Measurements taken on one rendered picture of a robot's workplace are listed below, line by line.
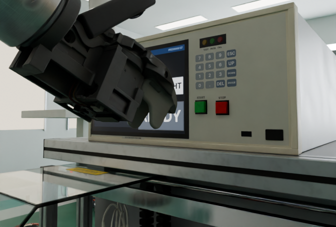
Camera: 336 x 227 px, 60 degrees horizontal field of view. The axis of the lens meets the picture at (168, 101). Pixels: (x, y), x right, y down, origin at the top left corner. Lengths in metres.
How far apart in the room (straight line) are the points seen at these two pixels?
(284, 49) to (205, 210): 0.25
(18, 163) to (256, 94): 5.21
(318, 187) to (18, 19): 0.35
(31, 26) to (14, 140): 5.20
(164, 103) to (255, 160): 0.14
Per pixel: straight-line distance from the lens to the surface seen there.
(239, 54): 0.45
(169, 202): 0.48
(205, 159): 0.44
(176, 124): 0.50
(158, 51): 0.54
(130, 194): 0.54
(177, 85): 0.50
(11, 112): 5.40
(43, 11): 0.26
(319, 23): 7.07
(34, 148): 5.61
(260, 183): 0.41
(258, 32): 0.45
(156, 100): 0.35
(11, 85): 5.42
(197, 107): 0.47
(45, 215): 0.75
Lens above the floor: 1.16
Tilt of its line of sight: 4 degrees up
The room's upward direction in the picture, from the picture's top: straight up
